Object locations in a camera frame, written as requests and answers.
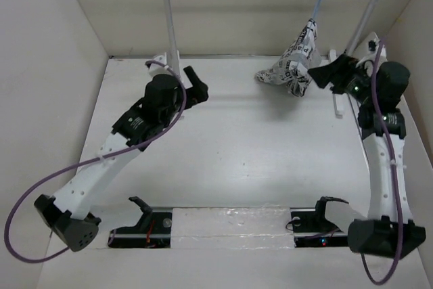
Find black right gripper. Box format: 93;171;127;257
308;53;378;106

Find newspaper print trousers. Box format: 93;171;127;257
254;18;322;97

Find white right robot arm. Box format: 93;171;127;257
309;55;426;259

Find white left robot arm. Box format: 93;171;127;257
34;66;208;252

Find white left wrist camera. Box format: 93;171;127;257
145;52;175;76

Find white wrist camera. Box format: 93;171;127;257
363;32;388;67
145;52;175;76

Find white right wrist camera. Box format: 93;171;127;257
363;32;388;67

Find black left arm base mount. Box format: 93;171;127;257
108;196;173;249

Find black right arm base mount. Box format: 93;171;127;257
286;196;363;248

